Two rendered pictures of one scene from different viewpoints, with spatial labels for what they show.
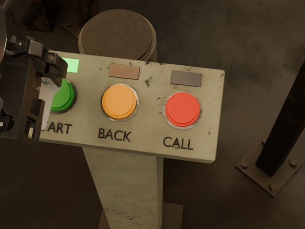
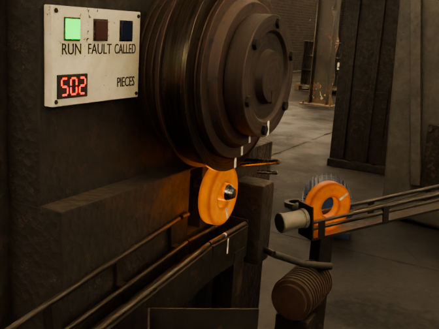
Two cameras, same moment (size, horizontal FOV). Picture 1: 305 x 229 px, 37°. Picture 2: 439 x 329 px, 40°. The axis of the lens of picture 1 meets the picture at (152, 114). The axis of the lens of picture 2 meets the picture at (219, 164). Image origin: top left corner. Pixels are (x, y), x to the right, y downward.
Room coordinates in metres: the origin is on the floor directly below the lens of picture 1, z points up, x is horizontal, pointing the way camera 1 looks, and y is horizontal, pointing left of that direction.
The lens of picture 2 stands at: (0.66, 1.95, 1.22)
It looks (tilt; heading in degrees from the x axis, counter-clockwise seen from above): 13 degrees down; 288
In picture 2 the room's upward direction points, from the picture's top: 4 degrees clockwise
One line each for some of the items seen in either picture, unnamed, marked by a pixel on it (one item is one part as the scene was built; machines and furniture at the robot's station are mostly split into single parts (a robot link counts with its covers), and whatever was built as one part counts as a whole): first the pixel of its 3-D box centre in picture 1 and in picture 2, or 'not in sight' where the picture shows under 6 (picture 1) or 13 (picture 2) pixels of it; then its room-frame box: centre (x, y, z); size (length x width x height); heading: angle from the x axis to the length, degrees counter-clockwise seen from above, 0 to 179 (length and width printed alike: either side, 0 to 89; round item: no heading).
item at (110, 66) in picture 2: not in sight; (96, 55); (1.28, 0.90, 1.15); 0.26 x 0.02 x 0.18; 80
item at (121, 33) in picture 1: (127, 118); not in sight; (0.44, 0.05, 0.26); 0.12 x 0.12 x 0.52
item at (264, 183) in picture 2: not in sight; (249, 219); (1.09, 0.35, 0.68); 0.11 x 0.08 x 0.24; 170
